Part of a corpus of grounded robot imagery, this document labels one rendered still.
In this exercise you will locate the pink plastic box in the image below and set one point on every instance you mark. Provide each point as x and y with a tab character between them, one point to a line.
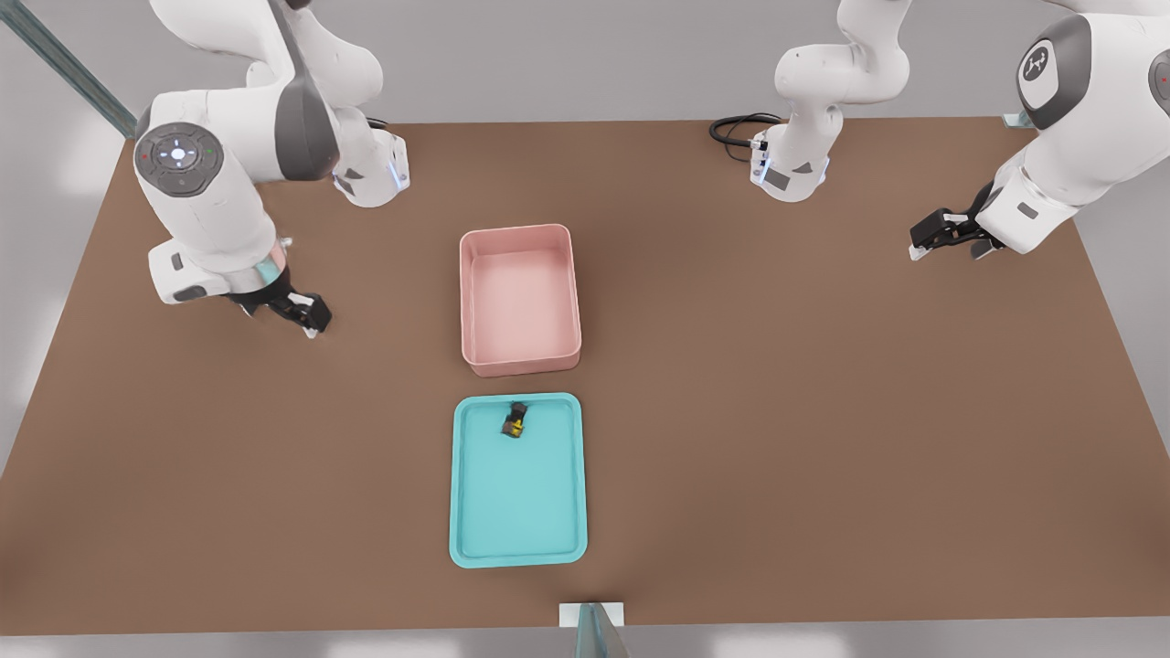
520	300

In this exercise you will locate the small black yellow button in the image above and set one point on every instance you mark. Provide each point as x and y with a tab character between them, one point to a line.
515	421

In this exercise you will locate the pale blue-green tray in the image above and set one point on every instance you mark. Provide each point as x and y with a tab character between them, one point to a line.
518	493

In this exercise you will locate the silver frame post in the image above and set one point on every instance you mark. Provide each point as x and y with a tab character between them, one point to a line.
1017	120
594	631
69	62

